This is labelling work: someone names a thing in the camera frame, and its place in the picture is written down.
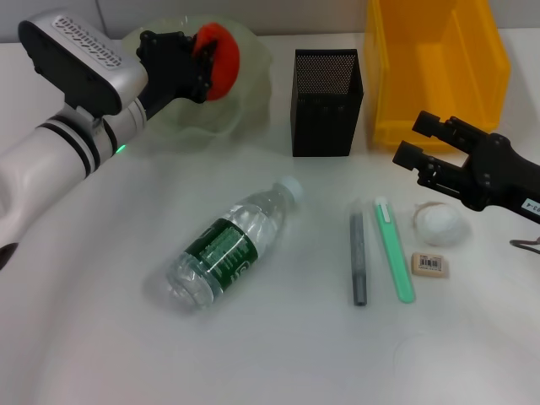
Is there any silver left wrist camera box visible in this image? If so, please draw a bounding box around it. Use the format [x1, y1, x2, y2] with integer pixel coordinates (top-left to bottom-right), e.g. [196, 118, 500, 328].
[17, 9, 149, 118]

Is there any clear green-label water bottle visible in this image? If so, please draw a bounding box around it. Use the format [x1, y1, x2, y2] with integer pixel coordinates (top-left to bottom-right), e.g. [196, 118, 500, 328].
[165, 175, 305, 312]

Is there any yellow plastic bin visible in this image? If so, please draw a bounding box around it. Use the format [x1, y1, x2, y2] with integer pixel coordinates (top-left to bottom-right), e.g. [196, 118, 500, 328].
[364, 0, 512, 151]

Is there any pale green glass fruit plate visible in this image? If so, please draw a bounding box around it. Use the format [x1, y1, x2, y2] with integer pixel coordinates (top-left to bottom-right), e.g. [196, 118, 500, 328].
[121, 15, 273, 141]

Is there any dark right arm cable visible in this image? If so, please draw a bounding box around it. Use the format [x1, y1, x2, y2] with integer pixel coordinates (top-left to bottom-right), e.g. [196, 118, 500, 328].
[509, 235, 540, 257]

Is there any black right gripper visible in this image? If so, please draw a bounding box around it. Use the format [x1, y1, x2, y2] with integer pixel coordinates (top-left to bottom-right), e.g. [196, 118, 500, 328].
[391, 110, 540, 225]

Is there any grey glitter pen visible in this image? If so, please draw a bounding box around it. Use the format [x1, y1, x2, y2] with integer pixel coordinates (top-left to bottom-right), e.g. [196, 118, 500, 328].
[348, 199, 369, 308]

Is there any red-orange toy orange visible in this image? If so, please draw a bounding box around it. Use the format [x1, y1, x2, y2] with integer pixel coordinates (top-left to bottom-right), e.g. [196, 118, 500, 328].
[192, 23, 242, 102]

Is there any black mesh pen holder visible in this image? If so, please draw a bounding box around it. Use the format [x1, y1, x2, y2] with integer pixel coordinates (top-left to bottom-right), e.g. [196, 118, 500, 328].
[289, 48, 365, 159]

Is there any white paper ball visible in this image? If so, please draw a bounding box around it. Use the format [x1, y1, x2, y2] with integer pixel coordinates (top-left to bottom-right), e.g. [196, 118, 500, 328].
[411, 201, 472, 248]

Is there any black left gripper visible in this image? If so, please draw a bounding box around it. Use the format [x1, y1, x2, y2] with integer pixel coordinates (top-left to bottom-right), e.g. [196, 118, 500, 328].
[135, 30, 221, 123]

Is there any beige eraser with barcode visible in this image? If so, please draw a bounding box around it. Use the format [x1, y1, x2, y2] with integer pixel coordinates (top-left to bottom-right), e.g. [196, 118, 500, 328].
[409, 251, 451, 279]

